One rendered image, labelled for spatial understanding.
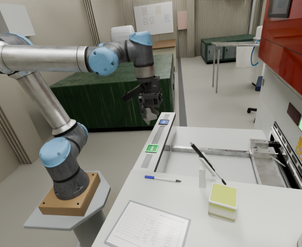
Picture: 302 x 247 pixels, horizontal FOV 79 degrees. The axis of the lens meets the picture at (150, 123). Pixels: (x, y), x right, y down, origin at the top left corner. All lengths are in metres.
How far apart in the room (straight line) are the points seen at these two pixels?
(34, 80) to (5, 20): 2.32
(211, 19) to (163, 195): 8.28
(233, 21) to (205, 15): 1.15
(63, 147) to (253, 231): 0.68
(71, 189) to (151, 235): 0.42
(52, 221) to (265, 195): 0.81
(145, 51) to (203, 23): 8.00
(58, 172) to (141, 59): 0.54
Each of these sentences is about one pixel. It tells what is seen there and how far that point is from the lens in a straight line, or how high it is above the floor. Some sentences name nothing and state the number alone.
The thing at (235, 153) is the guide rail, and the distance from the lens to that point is 1.06.
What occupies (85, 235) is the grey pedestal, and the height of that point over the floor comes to 0.62.
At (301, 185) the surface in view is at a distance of 0.85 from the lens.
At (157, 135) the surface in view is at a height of 0.96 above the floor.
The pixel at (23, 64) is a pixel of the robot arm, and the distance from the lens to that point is 0.67.
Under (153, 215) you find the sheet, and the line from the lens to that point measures 0.63.
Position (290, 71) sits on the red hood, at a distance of 0.86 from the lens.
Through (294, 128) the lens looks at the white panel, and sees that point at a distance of 0.92.
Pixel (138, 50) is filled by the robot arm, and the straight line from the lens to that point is 0.67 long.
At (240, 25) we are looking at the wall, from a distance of 8.94.
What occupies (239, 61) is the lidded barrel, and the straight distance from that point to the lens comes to 6.39.
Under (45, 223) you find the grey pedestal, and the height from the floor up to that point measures 0.82.
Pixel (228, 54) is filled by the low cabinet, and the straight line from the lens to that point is 7.08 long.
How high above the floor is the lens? 1.48
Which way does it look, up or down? 28 degrees down
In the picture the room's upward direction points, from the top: 7 degrees counter-clockwise
